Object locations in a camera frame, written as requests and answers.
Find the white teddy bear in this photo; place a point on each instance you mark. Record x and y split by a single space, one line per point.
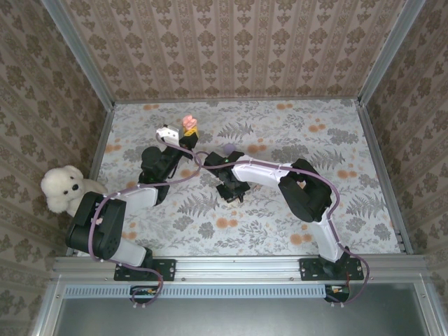
66 189

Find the aluminium corner post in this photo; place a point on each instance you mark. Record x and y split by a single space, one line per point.
389 52
80 52

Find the pink earbud charging case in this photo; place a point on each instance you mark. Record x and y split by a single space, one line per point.
189 121

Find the grey metal sheet panel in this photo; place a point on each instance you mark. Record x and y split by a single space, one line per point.
245 318

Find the aluminium side rail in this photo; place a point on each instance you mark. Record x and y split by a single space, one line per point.
382 168
103 140

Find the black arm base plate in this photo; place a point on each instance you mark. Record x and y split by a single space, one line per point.
308 269
168 269

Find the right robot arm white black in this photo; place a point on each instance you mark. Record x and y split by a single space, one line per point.
255 173

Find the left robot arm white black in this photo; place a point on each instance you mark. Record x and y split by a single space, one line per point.
140 196

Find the aluminium back edge rail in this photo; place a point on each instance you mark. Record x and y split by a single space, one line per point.
245 101

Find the small control board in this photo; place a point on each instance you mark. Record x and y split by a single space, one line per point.
337 291
143 292

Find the aluminium lower frame bar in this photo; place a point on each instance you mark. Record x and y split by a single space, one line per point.
45 311
425 308

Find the aluminium front frame rail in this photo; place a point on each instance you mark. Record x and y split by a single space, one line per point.
238 267

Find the purple earbud charging case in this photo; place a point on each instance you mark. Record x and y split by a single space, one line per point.
229 148

